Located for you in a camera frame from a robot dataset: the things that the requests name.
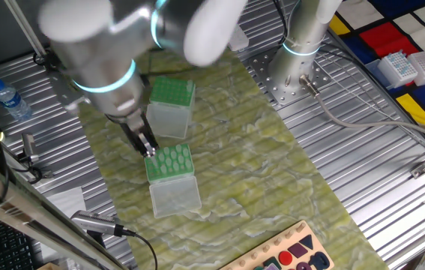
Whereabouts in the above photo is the white pipette tip box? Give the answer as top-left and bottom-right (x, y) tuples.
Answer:
(364, 51), (419, 89)

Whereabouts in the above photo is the green rack pipette tip box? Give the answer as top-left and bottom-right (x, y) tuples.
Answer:
(144, 143), (202, 219)
(145, 76), (197, 140)

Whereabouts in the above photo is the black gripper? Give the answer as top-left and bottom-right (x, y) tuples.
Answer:
(120, 112), (160, 158)

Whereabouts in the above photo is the purple square block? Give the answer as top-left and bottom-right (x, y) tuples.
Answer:
(287, 242), (310, 259)

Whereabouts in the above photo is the small silver camera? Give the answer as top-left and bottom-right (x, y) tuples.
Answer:
(20, 133), (40, 163)

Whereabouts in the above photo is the black base cable bundle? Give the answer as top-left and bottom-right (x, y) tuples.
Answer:
(271, 0), (290, 41)

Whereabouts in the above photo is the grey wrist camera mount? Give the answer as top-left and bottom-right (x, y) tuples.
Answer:
(49, 48), (91, 113)

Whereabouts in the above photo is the white power strip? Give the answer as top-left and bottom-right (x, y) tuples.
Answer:
(229, 24), (250, 53)

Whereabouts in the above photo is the clear water bottle blue cap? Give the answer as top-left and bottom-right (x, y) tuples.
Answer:
(0, 77), (34, 122)

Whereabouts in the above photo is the aluminium pole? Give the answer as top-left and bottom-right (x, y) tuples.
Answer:
(4, 0), (54, 73)

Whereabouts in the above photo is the dark teal block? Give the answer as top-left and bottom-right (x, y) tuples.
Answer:
(262, 256), (283, 268)

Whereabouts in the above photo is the thick grey cable with connector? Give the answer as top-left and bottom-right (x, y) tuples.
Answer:
(298, 73), (425, 148)

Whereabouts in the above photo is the silver camera with black mount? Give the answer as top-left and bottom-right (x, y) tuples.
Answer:
(70, 208), (123, 248)

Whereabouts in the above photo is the green marble pattern mat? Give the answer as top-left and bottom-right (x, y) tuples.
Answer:
(61, 37), (390, 270)

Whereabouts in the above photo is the black keyboard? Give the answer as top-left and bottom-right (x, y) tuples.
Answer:
(0, 211), (39, 270)

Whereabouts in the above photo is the navy triangle block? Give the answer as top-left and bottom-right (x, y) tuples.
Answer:
(298, 234), (315, 251)

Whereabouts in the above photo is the black looped cable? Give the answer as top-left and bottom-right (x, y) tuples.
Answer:
(7, 149), (54, 185)

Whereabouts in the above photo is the colourful Mondrian pattern cloth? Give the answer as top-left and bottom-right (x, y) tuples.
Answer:
(328, 0), (425, 146)

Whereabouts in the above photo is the black camera cable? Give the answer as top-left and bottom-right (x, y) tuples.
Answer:
(113, 223), (159, 270)

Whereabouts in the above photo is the aluminium frame beam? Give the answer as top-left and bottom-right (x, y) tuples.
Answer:
(0, 148), (130, 270)

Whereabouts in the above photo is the silver perforated base plate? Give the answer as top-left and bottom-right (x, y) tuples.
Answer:
(247, 45), (334, 109)

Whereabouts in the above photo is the navy rounded block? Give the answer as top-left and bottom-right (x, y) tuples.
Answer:
(308, 251), (331, 270)

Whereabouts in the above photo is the red circle block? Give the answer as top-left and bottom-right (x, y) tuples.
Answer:
(278, 250), (294, 266)

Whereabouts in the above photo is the white paper sheet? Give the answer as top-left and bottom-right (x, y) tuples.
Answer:
(45, 186), (88, 226)

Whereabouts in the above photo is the wooden shape sorter board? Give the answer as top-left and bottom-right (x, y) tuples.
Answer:
(218, 220), (335, 270)

